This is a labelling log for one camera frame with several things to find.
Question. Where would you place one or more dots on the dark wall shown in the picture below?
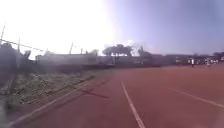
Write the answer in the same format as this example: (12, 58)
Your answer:
(50, 67)

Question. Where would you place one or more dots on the white painted lines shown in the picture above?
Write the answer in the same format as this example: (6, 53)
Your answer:
(132, 106)

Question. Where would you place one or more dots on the long low building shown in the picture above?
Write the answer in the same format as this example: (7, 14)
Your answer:
(73, 59)

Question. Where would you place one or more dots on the red clay sports ground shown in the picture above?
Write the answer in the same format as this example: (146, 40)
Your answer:
(160, 100)

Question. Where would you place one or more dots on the row of poles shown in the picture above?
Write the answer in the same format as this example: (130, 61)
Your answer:
(70, 48)

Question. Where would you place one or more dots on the group of people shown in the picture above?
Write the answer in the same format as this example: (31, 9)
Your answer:
(200, 62)

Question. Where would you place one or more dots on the cluster of dark trees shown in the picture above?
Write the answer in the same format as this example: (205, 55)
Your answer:
(117, 50)

